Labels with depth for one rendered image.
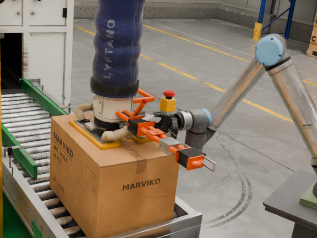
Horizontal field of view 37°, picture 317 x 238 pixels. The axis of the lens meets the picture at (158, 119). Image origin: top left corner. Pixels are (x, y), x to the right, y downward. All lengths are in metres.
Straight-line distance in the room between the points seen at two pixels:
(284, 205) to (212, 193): 1.61
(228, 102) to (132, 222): 0.72
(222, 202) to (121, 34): 2.04
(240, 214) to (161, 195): 1.53
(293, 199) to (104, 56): 1.11
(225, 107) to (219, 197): 1.63
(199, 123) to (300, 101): 0.47
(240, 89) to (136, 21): 0.58
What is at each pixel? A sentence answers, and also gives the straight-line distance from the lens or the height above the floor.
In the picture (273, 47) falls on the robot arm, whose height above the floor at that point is 1.47.
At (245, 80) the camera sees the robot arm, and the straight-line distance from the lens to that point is 2.20.
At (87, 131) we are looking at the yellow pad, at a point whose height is 0.97.
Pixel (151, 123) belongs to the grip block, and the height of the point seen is 1.10.
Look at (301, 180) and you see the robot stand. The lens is 2.56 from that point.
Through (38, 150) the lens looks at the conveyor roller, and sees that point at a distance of 3.04.
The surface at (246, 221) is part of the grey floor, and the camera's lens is 3.55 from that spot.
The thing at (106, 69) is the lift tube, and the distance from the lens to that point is 2.08.
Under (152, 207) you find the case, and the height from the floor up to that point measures 0.69.
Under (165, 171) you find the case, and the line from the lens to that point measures 2.12.
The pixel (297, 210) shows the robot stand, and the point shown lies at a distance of 2.27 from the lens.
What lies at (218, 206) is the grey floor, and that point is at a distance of 3.67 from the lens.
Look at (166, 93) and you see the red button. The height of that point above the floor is 1.03.
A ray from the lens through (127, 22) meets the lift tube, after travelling 2.04.
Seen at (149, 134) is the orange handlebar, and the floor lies 1.08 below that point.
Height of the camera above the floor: 1.82
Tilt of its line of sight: 20 degrees down
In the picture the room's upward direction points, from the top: 6 degrees clockwise
